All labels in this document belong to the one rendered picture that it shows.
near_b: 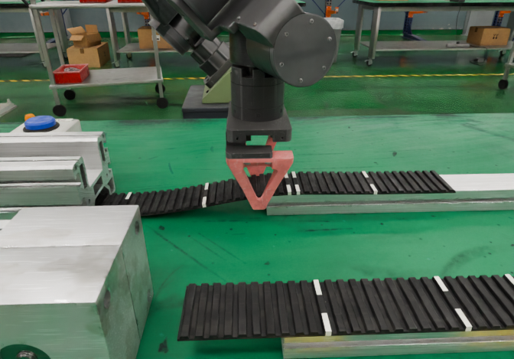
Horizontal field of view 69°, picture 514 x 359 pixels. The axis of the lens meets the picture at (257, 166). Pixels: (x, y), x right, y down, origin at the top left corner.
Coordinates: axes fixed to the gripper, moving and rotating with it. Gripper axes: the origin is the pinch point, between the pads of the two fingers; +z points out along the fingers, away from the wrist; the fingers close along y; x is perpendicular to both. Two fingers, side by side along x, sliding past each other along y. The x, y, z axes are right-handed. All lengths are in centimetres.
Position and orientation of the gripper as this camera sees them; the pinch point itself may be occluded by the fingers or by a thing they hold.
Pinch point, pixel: (257, 185)
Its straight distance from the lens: 45.3
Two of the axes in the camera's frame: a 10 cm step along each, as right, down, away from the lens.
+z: 0.0, 8.9, 4.5
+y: 0.4, 4.5, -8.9
